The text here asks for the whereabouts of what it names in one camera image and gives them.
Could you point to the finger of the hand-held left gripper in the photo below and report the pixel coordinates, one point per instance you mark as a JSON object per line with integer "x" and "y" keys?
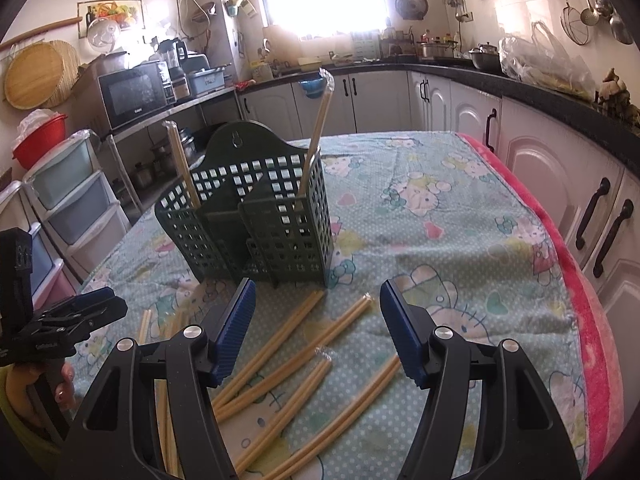
{"x": 85, "y": 322}
{"x": 92, "y": 297}

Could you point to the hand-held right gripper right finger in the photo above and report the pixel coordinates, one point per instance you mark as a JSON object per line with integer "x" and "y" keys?
{"x": 400, "y": 330}

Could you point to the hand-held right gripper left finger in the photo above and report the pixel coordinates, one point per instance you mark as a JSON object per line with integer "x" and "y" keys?
{"x": 235, "y": 330}

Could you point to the green plastic utensil holder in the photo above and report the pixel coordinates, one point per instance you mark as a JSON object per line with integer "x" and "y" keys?
{"x": 280, "y": 230}

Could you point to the person's left forearm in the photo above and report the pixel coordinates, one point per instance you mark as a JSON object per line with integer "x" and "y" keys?
{"x": 22, "y": 437}

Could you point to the person's left hand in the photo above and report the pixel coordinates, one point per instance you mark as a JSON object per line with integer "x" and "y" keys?
{"x": 65, "y": 385}

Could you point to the pink blue plastic drawer unit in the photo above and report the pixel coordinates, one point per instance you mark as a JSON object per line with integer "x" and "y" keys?
{"x": 47, "y": 270}

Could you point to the cartoon printed blanket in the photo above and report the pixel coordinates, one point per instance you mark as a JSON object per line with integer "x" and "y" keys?
{"x": 425, "y": 240}

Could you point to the pale blue plastic drawer unit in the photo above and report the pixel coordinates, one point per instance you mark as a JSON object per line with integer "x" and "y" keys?
{"x": 75, "y": 190}

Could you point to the red plastic basin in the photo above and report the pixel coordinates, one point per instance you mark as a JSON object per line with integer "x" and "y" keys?
{"x": 42, "y": 147}

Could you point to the white plastic bag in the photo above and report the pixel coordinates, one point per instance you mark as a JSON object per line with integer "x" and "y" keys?
{"x": 34, "y": 121}

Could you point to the round bamboo tray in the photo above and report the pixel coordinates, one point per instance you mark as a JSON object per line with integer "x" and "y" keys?
{"x": 32, "y": 75}

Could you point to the black microwave oven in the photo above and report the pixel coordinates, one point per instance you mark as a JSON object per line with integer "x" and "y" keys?
{"x": 132, "y": 92}

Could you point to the metal kitchen shelf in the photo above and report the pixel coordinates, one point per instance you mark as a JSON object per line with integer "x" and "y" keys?
{"x": 190, "y": 110}

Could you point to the round woven tray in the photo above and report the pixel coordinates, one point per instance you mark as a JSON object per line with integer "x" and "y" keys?
{"x": 71, "y": 65}

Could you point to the blue-grey plastic crate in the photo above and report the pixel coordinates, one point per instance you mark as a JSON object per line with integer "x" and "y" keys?
{"x": 206, "y": 81}

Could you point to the wooden rolling pin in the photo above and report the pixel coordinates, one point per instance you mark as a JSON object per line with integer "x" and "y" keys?
{"x": 40, "y": 32}

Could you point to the blue plastic bowl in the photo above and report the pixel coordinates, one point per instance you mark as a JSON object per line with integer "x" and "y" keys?
{"x": 311, "y": 87}

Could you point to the black blender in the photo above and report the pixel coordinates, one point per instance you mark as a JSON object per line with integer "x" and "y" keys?
{"x": 172, "y": 55}

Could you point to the grey kitchen appliance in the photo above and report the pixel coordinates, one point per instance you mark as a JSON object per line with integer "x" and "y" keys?
{"x": 198, "y": 63}

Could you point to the black countertop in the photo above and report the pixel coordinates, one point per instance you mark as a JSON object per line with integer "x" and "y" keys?
{"x": 525, "y": 90}

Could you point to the steel cooking pot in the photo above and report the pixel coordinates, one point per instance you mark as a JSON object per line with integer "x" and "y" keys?
{"x": 485, "y": 60}

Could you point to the steel pot with lid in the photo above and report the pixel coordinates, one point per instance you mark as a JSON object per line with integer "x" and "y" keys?
{"x": 436, "y": 49}

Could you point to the clear plastic bag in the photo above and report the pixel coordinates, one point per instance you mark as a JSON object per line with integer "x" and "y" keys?
{"x": 545, "y": 65}

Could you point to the brown dried bundle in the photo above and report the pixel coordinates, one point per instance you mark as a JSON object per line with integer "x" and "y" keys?
{"x": 615, "y": 92}

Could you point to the green hanging basket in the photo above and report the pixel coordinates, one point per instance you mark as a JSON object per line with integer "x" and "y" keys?
{"x": 237, "y": 7}

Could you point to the hanging steel spoon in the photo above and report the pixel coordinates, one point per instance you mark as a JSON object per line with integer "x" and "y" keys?
{"x": 620, "y": 27}

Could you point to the fruit wall poster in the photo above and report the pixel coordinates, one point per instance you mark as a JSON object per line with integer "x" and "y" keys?
{"x": 117, "y": 12}

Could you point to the round dark wall plate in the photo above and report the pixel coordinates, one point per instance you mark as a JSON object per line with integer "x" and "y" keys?
{"x": 411, "y": 6}

